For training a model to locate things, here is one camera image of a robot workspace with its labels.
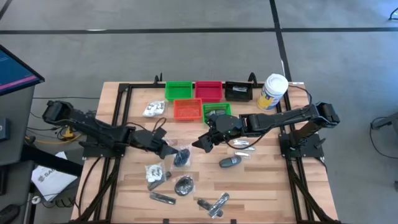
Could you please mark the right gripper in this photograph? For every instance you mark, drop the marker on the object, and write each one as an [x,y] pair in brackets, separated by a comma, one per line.
[227,127]

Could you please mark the Lysol wipes canister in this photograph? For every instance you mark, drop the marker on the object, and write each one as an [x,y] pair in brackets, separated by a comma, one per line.
[272,91]

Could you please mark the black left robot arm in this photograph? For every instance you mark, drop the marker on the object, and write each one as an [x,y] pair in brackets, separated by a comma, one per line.
[93,127]

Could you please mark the white tape roll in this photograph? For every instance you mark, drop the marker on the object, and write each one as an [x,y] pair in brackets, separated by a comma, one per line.
[35,200]

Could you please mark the black desk foot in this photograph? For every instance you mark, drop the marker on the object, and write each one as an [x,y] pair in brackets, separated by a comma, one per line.
[56,163]

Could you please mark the dark grey roll-on deodorant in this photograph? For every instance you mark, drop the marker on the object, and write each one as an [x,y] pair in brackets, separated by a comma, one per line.
[214,113]
[230,162]

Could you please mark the green plastic basket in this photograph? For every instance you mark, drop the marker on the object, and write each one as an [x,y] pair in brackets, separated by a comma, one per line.
[217,105]
[178,91]

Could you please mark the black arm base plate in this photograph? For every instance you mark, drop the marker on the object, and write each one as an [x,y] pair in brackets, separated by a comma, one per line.
[90,152]
[308,152]

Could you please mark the black stand foot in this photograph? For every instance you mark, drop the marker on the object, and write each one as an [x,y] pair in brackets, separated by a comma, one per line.
[394,14]

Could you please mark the black table edge clamp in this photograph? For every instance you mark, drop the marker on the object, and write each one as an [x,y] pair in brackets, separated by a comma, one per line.
[233,221]
[166,221]

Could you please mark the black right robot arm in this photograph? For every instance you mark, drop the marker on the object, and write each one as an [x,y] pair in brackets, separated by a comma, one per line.
[280,119]

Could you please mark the black computer mouse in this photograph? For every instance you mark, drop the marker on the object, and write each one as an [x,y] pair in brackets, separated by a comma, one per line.
[8,214]

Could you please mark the black aluminium table frame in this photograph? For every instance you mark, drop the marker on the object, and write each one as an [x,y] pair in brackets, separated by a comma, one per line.
[122,88]

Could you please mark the small black desk device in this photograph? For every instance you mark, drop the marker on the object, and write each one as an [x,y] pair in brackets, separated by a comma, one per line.
[3,129]

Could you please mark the bagged black round hairbrush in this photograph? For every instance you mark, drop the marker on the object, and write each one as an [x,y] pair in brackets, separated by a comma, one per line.
[182,157]
[184,185]

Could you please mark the bagged black comb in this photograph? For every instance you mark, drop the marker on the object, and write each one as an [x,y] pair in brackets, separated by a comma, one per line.
[221,200]
[155,186]
[203,203]
[162,198]

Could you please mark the white printed paper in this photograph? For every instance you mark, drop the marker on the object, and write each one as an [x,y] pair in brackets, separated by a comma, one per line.
[53,179]

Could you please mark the black plastic basket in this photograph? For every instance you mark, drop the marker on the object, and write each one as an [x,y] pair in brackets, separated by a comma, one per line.
[230,93]

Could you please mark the computer monitor with blue screen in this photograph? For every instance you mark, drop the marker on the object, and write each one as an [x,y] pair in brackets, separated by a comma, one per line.
[15,71]

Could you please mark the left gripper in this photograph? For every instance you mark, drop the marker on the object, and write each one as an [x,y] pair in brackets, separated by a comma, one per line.
[147,140]

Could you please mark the red plastic basket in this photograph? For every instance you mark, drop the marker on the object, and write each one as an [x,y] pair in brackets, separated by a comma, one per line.
[209,91]

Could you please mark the orange plastic basket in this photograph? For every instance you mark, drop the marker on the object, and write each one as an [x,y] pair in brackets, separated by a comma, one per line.
[187,109]

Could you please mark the grey desk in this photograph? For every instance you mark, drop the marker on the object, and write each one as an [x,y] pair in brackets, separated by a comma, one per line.
[15,124]

